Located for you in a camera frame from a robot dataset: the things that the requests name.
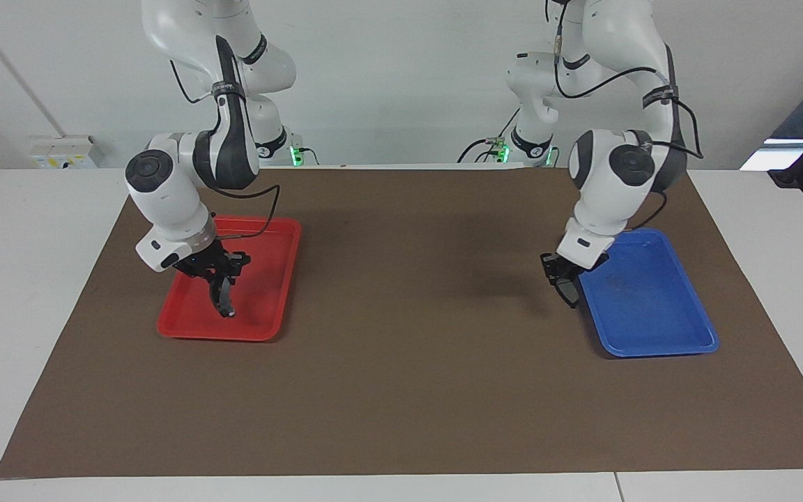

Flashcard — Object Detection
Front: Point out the dark brake pad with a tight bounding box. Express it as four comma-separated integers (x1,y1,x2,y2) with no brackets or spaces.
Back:
553,277,581,308

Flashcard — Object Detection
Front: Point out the red plastic tray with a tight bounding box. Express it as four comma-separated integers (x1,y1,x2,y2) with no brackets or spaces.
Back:
157,215,303,342

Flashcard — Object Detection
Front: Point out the blue plastic tray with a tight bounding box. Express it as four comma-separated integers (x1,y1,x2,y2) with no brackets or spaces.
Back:
576,228,720,358

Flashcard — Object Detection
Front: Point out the brown table mat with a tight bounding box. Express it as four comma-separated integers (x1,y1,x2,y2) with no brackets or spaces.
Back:
0,166,803,479

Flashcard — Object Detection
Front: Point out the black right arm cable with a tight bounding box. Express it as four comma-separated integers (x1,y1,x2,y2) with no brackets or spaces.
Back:
168,35,282,242

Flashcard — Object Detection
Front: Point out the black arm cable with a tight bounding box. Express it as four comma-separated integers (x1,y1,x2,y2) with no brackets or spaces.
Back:
552,0,704,232
168,35,282,242

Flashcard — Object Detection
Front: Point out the white wall socket box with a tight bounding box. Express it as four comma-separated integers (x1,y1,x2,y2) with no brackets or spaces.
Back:
29,135,105,170

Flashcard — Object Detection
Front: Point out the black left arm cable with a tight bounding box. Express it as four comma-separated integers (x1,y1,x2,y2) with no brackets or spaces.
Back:
552,0,704,232

